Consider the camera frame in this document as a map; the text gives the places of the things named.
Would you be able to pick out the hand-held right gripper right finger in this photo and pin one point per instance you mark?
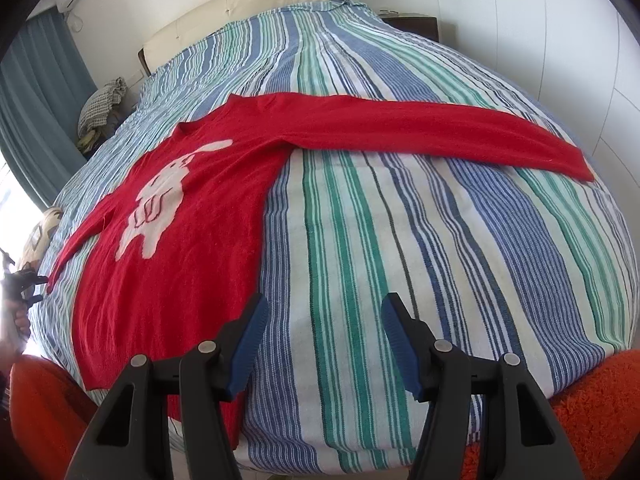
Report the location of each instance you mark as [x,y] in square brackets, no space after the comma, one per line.
[400,345]

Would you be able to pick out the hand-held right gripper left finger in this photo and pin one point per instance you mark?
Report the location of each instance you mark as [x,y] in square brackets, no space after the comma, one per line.
[247,345]

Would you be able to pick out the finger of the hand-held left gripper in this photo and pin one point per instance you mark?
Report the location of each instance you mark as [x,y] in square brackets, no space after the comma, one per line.
[34,280]
[34,299]

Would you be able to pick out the red sweater with white figure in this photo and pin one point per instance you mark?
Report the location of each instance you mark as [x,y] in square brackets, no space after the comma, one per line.
[200,260]

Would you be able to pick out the person's left hand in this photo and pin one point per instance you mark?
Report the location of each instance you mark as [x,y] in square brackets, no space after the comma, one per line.
[21,324]

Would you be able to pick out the beige striped object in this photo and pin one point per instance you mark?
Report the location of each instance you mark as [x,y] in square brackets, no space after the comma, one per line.
[42,232]

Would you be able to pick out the blue green striped bed cover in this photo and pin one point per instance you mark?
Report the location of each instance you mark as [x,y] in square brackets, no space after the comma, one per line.
[400,235]

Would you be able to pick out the green patterned cloth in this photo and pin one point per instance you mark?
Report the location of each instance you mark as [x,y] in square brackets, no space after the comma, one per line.
[90,141]

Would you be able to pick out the blue curtain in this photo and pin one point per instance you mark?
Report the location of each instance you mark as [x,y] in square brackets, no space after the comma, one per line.
[35,110]

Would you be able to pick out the checkered cloth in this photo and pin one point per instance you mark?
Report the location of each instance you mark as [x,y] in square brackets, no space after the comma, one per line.
[100,105]

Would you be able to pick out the orange fuzzy clothing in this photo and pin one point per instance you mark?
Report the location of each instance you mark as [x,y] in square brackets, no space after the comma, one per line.
[600,410]

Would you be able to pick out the dark wooden nightstand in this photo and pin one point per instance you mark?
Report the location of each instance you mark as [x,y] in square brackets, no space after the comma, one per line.
[415,26]

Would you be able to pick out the cream padded headboard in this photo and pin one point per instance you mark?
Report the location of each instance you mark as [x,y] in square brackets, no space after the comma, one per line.
[250,5]

